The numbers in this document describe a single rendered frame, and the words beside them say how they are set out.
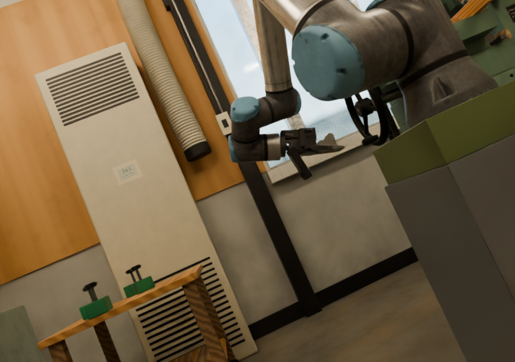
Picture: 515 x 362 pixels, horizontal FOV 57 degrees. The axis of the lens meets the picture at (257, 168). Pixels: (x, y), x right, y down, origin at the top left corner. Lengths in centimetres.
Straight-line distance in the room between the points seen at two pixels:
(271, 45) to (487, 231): 84
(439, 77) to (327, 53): 24
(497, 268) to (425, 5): 51
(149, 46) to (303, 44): 201
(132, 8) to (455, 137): 235
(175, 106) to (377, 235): 142
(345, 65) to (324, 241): 209
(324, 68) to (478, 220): 38
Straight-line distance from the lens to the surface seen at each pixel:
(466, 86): 99
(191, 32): 302
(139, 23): 295
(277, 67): 147
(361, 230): 295
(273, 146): 152
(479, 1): 160
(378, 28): 95
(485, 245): 89
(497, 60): 168
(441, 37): 103
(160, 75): 280
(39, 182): 298
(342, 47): 89
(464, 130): 94
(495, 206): 90
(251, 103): 145
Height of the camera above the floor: 59
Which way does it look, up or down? 6 degrees up
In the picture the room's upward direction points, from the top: 24 degrees counter-clockwise
